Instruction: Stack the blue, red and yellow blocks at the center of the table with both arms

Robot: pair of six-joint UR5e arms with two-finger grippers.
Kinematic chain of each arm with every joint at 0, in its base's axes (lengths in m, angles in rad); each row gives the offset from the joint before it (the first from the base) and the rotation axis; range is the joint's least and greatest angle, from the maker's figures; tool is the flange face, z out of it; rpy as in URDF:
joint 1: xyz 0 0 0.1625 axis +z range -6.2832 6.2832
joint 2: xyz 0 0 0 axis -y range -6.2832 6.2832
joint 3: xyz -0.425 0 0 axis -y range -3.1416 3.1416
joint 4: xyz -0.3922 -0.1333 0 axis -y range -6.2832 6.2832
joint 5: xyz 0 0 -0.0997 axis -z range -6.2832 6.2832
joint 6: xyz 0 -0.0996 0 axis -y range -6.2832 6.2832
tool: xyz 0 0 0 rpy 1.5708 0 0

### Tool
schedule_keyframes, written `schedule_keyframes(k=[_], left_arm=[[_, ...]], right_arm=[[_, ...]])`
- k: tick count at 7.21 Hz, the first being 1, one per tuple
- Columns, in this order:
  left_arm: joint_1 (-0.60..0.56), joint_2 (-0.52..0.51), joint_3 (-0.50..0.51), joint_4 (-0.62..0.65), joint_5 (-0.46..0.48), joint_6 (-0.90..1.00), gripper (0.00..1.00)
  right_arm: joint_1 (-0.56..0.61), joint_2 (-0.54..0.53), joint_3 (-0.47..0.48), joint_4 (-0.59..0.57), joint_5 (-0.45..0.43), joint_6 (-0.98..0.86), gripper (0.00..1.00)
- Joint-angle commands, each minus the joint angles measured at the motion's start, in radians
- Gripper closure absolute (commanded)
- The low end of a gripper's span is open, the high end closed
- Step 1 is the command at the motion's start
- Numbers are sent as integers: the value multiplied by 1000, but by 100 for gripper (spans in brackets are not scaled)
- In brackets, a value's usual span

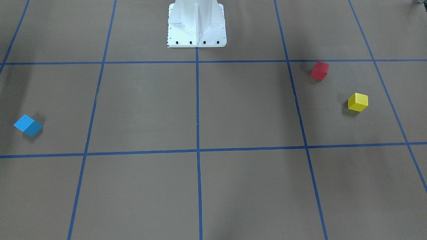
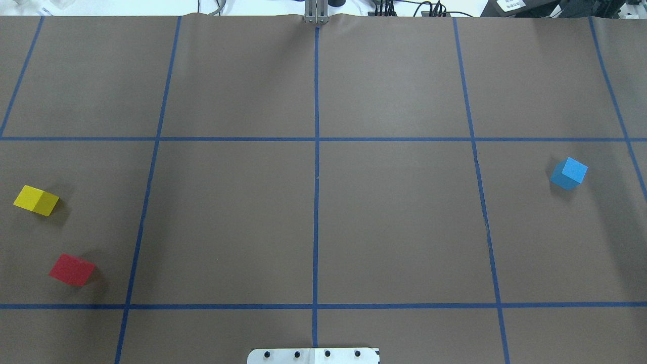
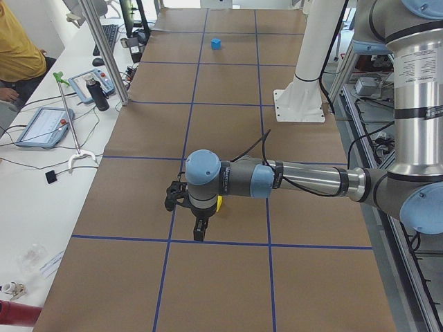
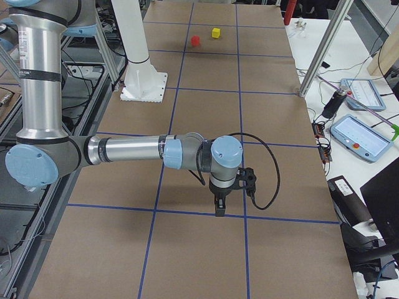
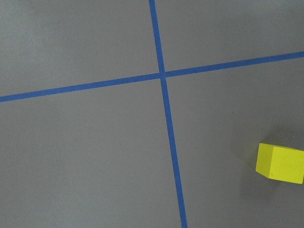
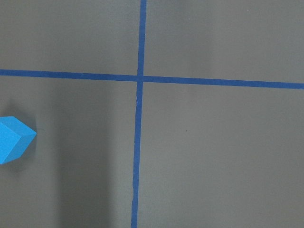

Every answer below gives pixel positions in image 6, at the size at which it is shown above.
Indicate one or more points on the blue cube block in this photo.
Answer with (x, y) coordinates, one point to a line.
(15, 137)

